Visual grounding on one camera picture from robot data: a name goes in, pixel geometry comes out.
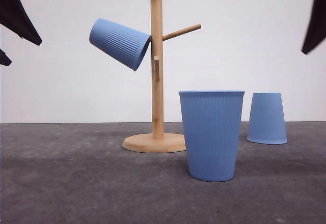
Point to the wooden cup tree stand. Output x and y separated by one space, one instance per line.
158 141

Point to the blue ribbed cup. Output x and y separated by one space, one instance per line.
212 122
266 123
126 45

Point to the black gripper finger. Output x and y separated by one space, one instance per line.
14 16
317 29
4 59

